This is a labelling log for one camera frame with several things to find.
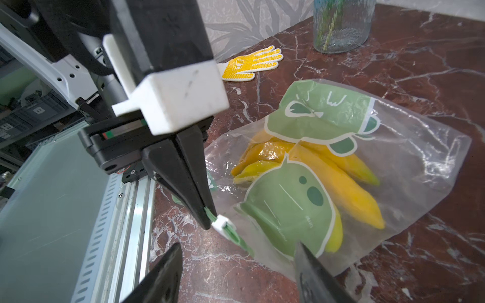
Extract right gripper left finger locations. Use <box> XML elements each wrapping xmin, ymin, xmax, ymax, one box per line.
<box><xmin>123</xmin><ymin>242</ymin><xmax>183</xmax><ymax>303</ymax></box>

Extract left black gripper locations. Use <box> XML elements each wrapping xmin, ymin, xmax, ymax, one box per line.
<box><xmin>78</xmin><ymin>113</ymin><xmax>217</xmax><ymax>230</ymax></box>

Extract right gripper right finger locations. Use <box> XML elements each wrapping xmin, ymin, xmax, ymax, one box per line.
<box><xmin>294</xmin><ymin>242</ymin><xmax>356</xmax><ymax>303</ymax></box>

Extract zip-top bag with bananas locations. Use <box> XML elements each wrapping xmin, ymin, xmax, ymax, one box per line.
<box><xmin>203</xmin><ymin>79</ymin><xmax>471</xmax><ymax>279</ymax></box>

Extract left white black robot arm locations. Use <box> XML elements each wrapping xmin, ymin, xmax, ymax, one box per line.
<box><xmin>1</xmin><ymin>1</ymin><xmax>229</xmax><ymax>229</ymax></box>

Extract bananas in left bag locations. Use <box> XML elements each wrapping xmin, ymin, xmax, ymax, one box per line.
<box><xmin>231</xmin><ymin>132</ymin><xmax>386</xmax><ymax>258</ymax></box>

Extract yellow work glove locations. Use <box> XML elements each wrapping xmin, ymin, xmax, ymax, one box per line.
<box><xmin>217</xmin><ymin>45</ymin><xmax>284</xmax><ymax>82</ymax></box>

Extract blue glass vase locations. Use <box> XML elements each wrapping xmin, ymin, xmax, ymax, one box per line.
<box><xmin>313</xmin><ymin>0</ymin><xmax>376</xmax><ymax>54</ymax></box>

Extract aluminium front rail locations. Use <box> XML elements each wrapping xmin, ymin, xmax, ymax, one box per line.
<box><xmin>71</xmin><ymin>174</ymin><xmax>155</xmax><ymax>302</ymax></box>

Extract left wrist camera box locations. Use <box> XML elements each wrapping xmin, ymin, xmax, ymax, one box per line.
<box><xmin>102</xmin><ymin>1</ymin><xmax>229</xmax><ymax>135</ymax></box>

